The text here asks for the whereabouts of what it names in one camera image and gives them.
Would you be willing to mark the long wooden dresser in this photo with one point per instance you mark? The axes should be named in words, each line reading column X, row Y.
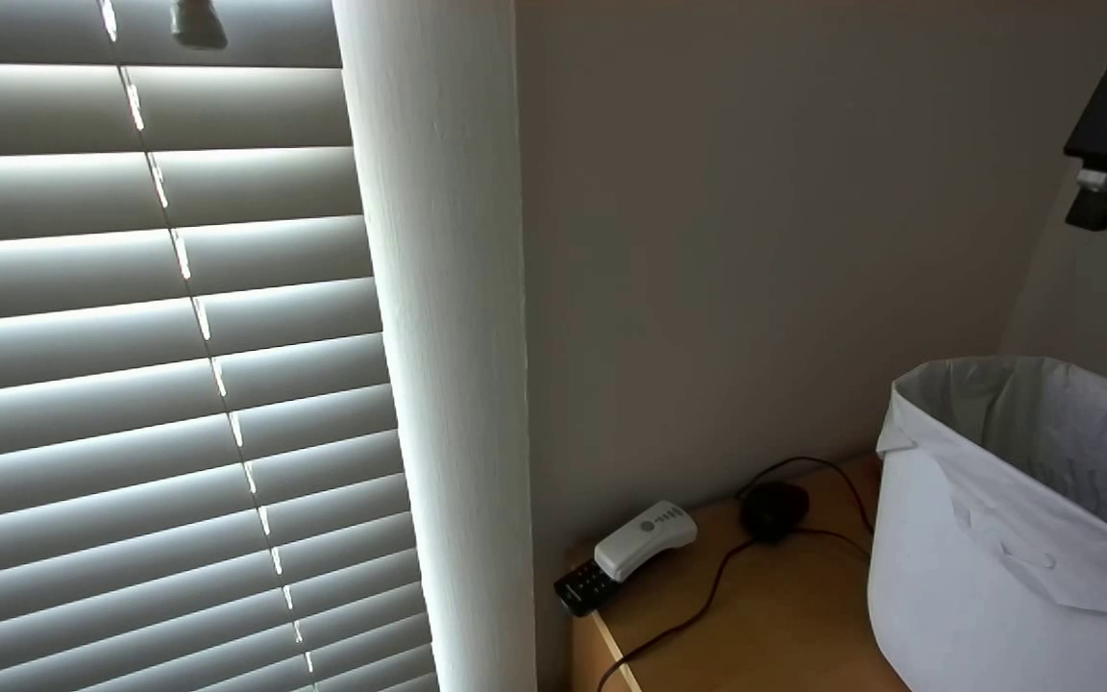
column 768, row 597

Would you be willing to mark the black round adapter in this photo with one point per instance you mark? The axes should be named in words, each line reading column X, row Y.
column 772, row 510

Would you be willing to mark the white handheld device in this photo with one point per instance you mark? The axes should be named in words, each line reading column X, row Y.
column 642, row 541

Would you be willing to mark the black remote control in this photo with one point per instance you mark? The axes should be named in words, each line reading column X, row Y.
column 576, row 588

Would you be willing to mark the white window blinds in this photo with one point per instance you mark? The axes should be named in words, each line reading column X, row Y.
column 94, row 387

